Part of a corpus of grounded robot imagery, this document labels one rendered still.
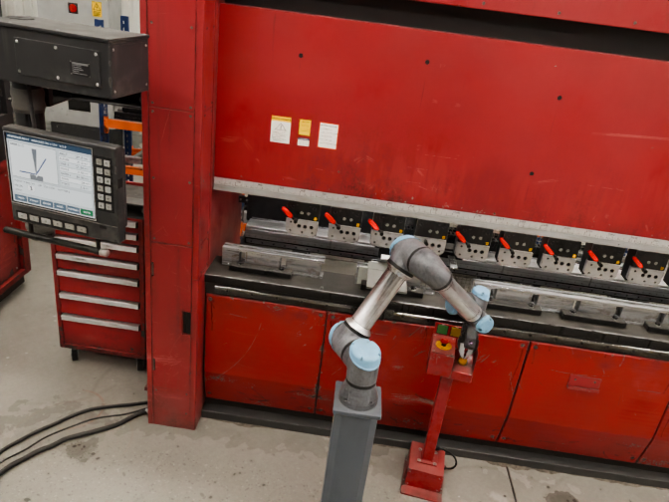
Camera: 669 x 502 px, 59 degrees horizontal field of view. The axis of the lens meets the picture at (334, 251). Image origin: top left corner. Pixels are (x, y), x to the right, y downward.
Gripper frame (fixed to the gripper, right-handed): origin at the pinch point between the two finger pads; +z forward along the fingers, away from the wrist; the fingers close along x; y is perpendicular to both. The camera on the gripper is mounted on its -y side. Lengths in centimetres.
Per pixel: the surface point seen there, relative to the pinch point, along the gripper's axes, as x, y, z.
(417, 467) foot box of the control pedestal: 9, -11, 62
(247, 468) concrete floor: 89, -28, 73
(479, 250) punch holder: 1.9, 32.1, -37.8
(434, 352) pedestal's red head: 13.5, -5.7, -3.7
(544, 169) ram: -17, 38, -79
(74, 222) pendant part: 153, -48, -57
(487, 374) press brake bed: -15.2, 19.1, 21.0
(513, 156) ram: -2, 37, -83
